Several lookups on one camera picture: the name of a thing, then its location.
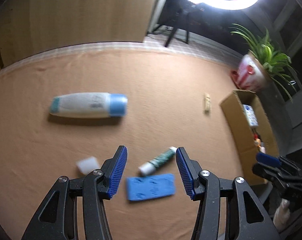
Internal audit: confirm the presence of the white plastic cap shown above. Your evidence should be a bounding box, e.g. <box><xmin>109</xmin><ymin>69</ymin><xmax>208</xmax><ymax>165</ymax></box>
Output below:
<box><xmin>76</xmin><ymin>157</ymin><xmax>100</xmax><ymax>176</ymax></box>

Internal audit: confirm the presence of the green spider plant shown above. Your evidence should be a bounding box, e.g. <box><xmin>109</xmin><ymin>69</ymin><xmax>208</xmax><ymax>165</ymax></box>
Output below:
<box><xmin>230</xmin><ymin>23</ymin><xmax>297</xmax><ymax>101</ymax></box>

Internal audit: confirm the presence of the green white lip balm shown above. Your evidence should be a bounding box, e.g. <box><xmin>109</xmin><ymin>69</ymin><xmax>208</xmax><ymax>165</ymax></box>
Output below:
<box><xmin>138</xmin><ymin>146</ymin><xmax>177</xmax><ymax>177</ymax></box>

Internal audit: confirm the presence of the white red flower pot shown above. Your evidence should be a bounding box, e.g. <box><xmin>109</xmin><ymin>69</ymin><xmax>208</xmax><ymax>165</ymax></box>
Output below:
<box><xmin>236</xmin><ymin>52</ymin><xmax>271</xmax><ymax>92</ymax></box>

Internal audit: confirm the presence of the orange red toy figure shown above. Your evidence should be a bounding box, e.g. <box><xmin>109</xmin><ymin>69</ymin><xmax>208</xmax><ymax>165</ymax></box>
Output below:
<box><xmin>254</xmin><ymin>133</ymin><xmax>265</xmax><ymax>153</ymax></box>

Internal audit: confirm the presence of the black tripod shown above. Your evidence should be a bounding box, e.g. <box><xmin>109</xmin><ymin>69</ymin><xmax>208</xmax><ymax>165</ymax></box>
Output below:
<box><xmin>146</xmin><ymin>2</ymin><xmax>204</xmax><ymax>48</ymax></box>

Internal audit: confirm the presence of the large wooden board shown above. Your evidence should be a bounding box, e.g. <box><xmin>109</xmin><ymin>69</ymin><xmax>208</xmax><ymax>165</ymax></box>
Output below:
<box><xmin>0</xmin><ymin>0</ymin><xmax>155</xmax><ymax>66</ymax></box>

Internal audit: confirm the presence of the brown cardboard box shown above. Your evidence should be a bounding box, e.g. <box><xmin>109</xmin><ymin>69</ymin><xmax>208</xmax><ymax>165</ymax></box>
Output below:
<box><xmin>220</xmin><ymin>90</ymin><xmax>279</xmax><ymax>186</ymax></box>

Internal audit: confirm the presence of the patterned tissue pack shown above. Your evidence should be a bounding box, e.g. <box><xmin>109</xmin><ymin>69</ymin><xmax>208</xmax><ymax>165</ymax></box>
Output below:
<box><xmin>243</xmin><ymin>105</ymin><xmax>259</xmax><ymax>128</ymax></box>

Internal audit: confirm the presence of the white lotion bottle blue cap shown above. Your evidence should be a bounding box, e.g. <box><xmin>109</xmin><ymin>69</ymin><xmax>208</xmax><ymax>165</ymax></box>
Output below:
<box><xmin>49</xmin><ymin>92</ymin><xmax>128</xmax><ymax>119</ymax></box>

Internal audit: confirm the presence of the blue plastic phone stand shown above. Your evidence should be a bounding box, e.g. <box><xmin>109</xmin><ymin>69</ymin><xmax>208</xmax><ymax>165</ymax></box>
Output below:
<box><xmin>126</xmin><ymin>173</ymin><xmax>176</xmax><ymax>202</ymax></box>

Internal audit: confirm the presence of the wooden clothespin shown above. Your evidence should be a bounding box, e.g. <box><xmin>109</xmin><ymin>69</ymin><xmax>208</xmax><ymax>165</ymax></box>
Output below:
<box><xmin>204</xmin><ymin>94</ymin><xmax>211</xmax><ymax>114</ymax></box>

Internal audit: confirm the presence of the red pot saucer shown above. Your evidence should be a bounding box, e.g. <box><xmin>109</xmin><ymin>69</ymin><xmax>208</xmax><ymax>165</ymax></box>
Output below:
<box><xmin>230</xmin><ymin>70</ymin><xmax>240</xmax><ymax>89</ymax></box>

